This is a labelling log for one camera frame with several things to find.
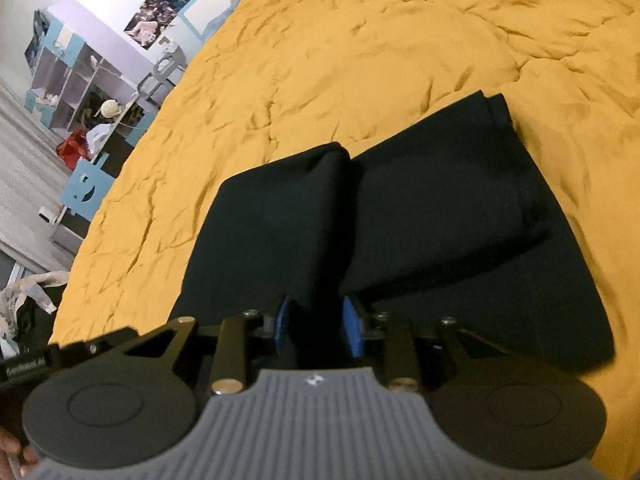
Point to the white and blue shelf unit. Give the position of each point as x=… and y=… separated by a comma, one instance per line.
x=75, y=75

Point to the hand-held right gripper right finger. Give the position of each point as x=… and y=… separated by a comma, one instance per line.
x=352, y=325

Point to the person's left hand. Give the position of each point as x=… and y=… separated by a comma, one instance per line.
x=12, y=457

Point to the white plastic bag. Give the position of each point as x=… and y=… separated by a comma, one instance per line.
x=99, y=133

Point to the small blue poster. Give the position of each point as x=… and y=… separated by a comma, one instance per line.
x=36, y=40

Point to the black pants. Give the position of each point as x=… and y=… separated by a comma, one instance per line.
x=425, y=200

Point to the small white device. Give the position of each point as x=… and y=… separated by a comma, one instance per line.
x=50, y=216

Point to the grey small chair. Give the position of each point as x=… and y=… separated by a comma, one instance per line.
x=165, y=72

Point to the yellow quilted blanket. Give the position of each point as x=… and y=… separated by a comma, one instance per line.
x=350, y=60

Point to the red bag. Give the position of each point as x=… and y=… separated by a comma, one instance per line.
x=72, y=147

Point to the blue pillow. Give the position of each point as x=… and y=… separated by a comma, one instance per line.
x=227, y=10

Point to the blue and white headboard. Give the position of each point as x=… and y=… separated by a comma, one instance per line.
x=200, y=7

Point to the large wall poster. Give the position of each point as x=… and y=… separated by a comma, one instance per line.
x=170, y=5

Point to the beige tote bag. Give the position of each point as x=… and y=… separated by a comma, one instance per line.
x=30, y=290

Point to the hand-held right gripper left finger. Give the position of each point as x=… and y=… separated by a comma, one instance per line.
x=282, y=322

